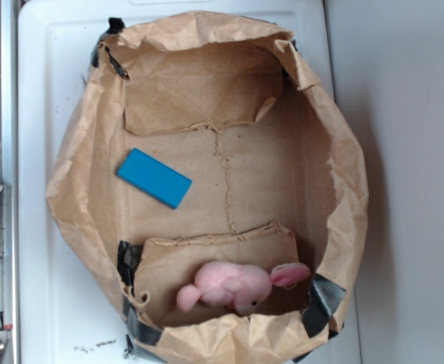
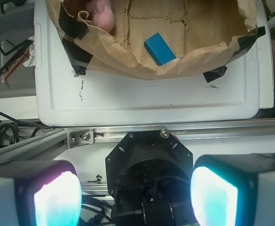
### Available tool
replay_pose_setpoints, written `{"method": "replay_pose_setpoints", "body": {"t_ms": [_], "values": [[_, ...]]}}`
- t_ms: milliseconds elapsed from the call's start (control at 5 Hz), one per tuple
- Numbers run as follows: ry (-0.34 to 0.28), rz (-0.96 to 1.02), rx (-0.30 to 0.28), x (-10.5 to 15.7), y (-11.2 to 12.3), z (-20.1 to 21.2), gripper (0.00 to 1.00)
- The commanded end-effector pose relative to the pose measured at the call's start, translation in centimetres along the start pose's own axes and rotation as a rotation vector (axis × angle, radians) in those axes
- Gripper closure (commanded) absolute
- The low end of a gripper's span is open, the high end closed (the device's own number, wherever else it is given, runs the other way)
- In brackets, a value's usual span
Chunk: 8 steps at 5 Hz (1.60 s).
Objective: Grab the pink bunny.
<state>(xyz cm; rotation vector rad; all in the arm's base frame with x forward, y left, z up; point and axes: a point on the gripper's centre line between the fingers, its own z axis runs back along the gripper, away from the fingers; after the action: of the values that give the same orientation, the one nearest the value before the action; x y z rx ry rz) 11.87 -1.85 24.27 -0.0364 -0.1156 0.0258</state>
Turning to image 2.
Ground black floor cables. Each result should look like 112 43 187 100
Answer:
0 103 46 153

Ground pink plush bunny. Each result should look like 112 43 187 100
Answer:
86 0 114 33

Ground orange handled hex key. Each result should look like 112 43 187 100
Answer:
3 55 25 87

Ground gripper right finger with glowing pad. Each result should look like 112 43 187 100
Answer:
190 153 275 226

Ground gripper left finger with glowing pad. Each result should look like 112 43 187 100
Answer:
0 160 82 226

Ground brown paper bag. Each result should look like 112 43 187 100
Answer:
45 0 265 80

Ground aluminium frame rail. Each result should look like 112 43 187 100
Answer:
0 118 275 161

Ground blue rectangular block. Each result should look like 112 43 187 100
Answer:
144 33 176 66

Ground crumpled white paper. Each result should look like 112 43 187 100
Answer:
23 35 35 67

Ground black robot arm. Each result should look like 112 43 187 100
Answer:
0 131 275 226

